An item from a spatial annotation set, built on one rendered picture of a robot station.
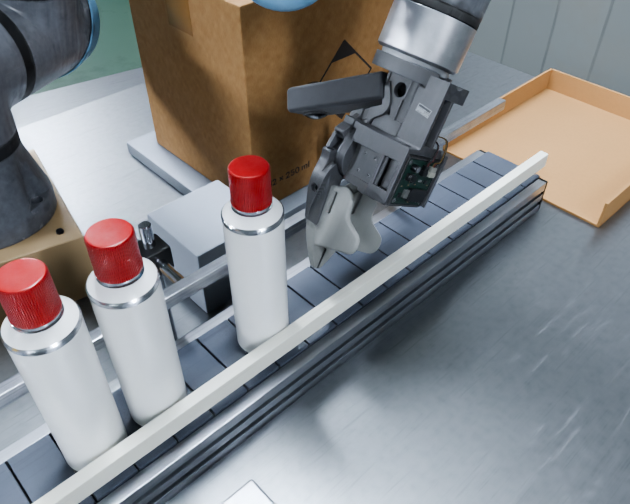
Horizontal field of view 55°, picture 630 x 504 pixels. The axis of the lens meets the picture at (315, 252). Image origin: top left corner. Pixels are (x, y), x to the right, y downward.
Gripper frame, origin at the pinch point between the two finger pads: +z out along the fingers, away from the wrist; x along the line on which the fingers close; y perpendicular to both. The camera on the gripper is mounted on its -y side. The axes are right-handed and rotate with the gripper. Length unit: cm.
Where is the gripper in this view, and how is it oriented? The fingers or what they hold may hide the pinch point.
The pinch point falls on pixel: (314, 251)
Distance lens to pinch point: 60.9
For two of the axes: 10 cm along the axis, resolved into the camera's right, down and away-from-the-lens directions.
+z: -3.7, 8.7, 3.2
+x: 6.3, -0.2, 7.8
